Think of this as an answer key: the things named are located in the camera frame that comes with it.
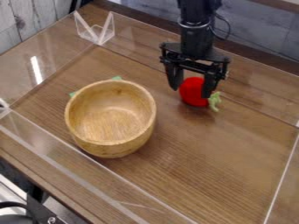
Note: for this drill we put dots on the red plush fruit green stem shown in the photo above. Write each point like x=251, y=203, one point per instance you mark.
x=190, y=91

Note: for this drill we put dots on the green mat under bowl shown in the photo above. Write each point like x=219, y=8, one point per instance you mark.
x=116, y=78

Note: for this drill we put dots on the black metal bracket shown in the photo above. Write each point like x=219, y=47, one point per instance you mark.
x=43, y=215

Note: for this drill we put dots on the light wooden bowl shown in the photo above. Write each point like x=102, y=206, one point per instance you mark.
x=110, y=116

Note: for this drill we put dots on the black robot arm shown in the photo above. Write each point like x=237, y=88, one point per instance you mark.
x=194, y=53

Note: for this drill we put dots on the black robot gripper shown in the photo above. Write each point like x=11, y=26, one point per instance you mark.
x=212, y=65

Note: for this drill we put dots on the clear acrylic tray enclosure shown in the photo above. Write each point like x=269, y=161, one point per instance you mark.
x=212, y=168

